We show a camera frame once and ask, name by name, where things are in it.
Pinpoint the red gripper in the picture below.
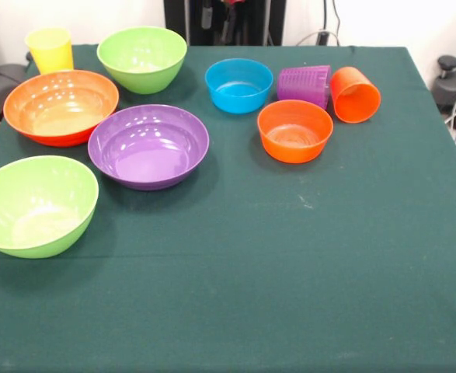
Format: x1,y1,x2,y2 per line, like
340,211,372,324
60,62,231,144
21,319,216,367
200,0,246,44

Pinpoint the blue plastic bowl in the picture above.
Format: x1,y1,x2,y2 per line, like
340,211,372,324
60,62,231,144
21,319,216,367
204,58,274,115

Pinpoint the purple plastic cup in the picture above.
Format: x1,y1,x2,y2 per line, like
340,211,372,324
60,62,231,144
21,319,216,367
277,64,332,111

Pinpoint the small orange plastic bowl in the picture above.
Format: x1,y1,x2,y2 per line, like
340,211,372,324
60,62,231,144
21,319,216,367
256,99,335,165

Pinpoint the orange plastic cup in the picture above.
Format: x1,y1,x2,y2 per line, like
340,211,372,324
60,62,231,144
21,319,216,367
329,66,382,124

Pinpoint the lime green plastic bowl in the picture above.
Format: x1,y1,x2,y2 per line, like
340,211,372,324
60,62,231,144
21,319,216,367
0,155,99,260
96,26,188,95

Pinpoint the purple plastic bowl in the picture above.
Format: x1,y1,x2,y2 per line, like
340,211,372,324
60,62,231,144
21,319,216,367
87,103,211,191

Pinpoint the yellow plastic cup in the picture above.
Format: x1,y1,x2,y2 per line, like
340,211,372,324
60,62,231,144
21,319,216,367
24,27,75,75

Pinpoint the wide orange plastic bowl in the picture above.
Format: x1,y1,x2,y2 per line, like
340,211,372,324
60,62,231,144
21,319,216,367
2,69,120,148

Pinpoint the black office chair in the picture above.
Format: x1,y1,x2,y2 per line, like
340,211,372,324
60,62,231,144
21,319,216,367
0,29,30,125

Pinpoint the black stand with knob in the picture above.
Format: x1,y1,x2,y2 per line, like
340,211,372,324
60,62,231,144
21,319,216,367
431,55,456,113

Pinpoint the dark green tablecloth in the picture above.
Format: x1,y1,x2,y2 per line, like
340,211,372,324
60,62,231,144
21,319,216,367
0,43,456,373

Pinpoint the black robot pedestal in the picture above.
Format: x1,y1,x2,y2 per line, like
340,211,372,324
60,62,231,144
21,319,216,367
164,0,287,47

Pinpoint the grey cable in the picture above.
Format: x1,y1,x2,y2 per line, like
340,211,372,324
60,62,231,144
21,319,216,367
295,30,341,47

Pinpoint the black hanging cable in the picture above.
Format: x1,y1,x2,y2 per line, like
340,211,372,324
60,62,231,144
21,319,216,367
330,0,344,33

